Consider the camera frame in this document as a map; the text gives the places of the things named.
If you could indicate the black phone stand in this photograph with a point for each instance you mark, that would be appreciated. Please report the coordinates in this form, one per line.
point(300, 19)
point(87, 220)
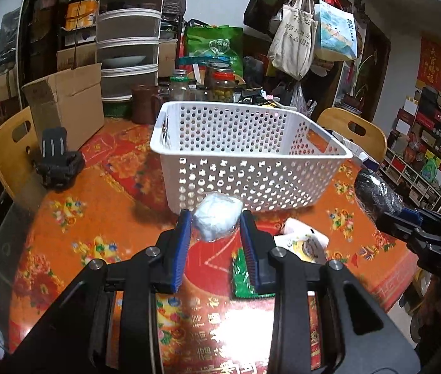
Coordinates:
point(58, 167)

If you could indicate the left wooden chair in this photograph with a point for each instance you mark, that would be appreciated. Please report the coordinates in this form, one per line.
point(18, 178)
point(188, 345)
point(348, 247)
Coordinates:
point(19, 153)

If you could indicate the green crinkly plastic bag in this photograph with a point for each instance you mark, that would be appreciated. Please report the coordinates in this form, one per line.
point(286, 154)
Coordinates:
point(242, 288)

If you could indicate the brown cardboard box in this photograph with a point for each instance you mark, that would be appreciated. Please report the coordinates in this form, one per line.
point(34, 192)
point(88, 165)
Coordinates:
point(70, 99)

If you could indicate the white blue paper bag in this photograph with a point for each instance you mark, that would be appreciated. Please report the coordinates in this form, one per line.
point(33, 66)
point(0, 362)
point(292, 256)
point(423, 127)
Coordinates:
point(360, 157)

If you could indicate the small white soft pack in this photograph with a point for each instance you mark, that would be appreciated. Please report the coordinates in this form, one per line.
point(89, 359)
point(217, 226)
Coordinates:
point(217, 216)

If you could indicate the green lid glass jar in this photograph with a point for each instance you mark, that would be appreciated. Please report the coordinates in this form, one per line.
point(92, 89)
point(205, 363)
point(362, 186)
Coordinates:
point(179, 88)

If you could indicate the beige canvas tote bag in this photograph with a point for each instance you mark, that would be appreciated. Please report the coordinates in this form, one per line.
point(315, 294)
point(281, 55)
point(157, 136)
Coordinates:
point(292, 49)

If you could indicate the red lid olive jar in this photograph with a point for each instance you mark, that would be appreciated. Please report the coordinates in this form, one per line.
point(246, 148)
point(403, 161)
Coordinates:
point(224, 85)

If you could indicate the wooden chair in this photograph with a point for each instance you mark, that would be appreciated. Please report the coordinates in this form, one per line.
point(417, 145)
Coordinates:
point(19, 153)
point(363, 133)

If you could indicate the white stacked drawer tower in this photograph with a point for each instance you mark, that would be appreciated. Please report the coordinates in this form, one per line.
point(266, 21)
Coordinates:
point(127, 46)

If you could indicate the red wall banner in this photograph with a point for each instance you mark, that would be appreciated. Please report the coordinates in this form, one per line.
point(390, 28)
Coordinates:
point(429, 69)

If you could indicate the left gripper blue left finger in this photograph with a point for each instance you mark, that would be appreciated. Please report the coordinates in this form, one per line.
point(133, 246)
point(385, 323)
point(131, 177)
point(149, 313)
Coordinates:
point(174, 245)

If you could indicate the right wooden chair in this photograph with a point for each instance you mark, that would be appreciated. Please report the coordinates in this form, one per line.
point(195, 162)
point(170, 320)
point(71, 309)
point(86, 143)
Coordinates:
point(363, 133)

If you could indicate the green shopping bag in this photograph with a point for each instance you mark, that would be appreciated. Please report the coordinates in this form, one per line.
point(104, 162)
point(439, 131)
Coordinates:
point(216, 41)

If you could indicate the black soft bundle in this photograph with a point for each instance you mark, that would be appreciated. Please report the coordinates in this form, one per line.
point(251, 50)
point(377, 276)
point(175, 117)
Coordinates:
point(375, 196)

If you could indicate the blue illustrated paper bag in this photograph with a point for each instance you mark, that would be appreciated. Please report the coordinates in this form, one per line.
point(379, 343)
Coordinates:
point(336, 39)

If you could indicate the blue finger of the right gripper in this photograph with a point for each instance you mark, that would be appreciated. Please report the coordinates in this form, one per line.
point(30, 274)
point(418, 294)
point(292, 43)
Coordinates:
point(410, 215)
point(391, 224)

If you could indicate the white perforated plastic basket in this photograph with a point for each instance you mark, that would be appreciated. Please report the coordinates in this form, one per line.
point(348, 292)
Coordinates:
point(269, 158)

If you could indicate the white shelf with boxes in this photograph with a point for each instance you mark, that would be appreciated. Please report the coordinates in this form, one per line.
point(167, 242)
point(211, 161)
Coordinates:
point(412, 163)

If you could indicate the brown plastic mug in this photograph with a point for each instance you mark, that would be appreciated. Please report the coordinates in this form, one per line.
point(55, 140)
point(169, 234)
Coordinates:
point(146, 104)

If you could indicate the white printed packet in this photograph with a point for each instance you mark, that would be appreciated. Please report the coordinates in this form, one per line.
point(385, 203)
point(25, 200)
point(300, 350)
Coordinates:
point(304, 241)

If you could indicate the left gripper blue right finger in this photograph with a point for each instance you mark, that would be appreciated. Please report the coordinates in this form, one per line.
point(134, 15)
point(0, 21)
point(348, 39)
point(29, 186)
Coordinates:
point(257, 245)

